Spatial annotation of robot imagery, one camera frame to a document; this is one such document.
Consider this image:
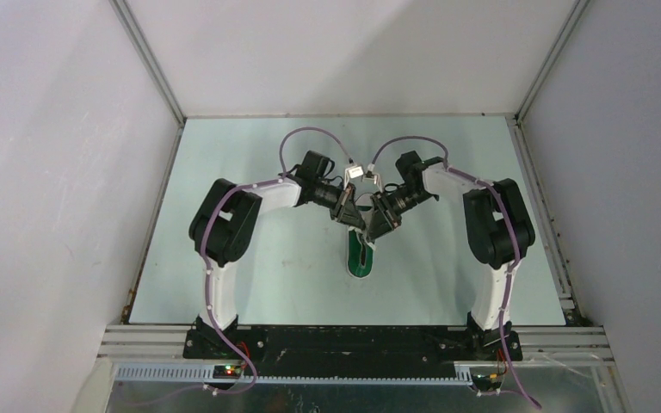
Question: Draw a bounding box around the green canvas sneaker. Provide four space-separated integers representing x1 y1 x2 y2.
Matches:
345 228 376 279

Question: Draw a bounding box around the left controller board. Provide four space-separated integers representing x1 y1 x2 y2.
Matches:
212 364 244 379

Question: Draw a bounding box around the controller board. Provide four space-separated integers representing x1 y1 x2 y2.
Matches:
471 373 505 393
212 364 244 379

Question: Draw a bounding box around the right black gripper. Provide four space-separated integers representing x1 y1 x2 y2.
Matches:
367 185 436 242

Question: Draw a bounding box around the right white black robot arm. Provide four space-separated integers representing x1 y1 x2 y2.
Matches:
364 151 535 361

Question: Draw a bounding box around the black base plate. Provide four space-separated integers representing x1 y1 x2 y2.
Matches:
182 321 523 379

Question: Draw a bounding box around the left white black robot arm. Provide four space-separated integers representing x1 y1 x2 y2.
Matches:
189 151 366 359

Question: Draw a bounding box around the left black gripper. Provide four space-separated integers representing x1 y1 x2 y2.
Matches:
312 181 366 231

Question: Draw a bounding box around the white shoelace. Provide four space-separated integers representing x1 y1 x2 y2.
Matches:
347 226 377 251

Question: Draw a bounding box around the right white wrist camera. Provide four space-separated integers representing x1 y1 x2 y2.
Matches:
362 163 385 192

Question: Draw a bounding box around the right controller board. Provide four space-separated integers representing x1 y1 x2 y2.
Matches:
471 373 505 393

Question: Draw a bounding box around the grey slotted cable duct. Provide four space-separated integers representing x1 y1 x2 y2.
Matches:
114 363 473 386

